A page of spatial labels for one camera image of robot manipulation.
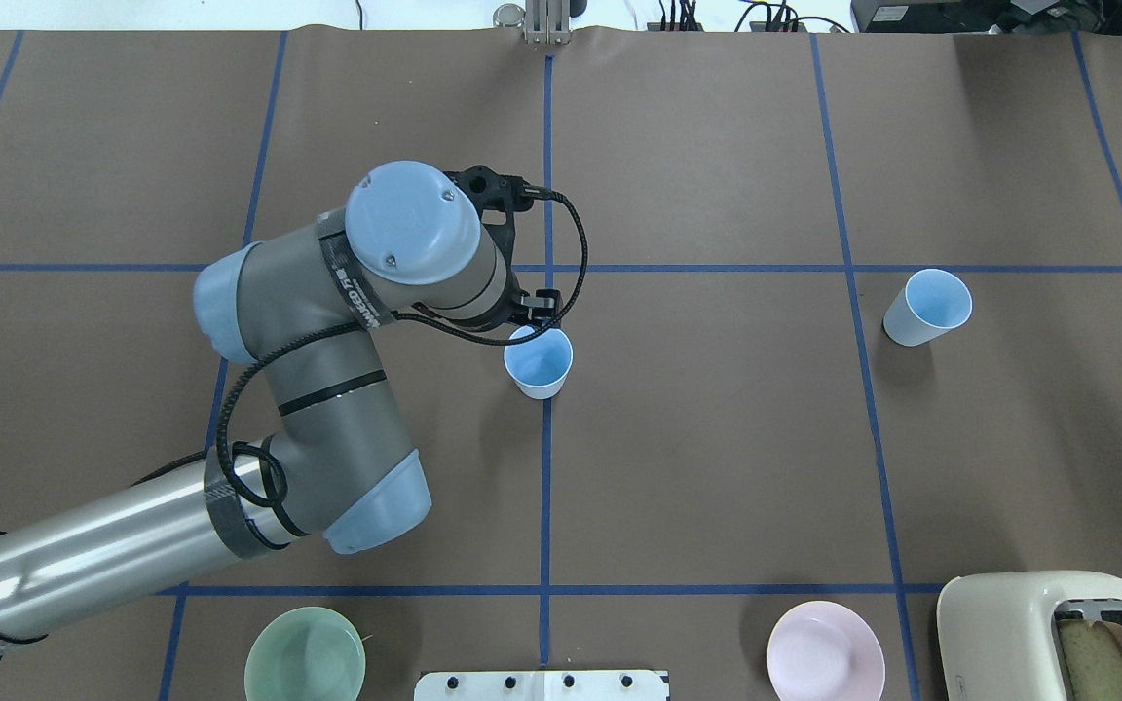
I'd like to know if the pink bowl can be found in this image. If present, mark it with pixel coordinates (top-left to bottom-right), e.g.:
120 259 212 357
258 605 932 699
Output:
766 600 886 700

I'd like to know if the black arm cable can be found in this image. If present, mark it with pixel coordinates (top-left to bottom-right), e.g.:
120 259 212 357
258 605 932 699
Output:
215 185 589 536

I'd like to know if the aluminium frame post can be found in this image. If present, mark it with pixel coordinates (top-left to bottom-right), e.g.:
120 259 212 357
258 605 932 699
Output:
521 0 573 46

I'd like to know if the cream toaster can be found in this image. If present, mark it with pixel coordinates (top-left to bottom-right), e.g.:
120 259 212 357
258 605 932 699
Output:
936 570 1122 700

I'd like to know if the black monitor base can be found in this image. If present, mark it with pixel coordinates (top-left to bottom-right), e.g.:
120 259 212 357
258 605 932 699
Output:
850 1 1122 36

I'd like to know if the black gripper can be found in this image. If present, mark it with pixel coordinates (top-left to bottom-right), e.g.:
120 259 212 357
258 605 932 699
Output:
498 282 560 328

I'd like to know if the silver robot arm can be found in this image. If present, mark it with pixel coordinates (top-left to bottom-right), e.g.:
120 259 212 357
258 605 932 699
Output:
0 162 580 661

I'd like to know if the green bowl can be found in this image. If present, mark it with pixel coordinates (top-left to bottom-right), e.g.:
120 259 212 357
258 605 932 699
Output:
243 607 368 700

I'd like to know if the light blue cup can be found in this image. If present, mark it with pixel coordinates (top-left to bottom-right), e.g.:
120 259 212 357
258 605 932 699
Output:
503 328 574 400
882 268 972 347

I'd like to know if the bread slice in toaster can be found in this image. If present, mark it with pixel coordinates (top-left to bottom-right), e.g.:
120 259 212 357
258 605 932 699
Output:
1057 618 1122 700

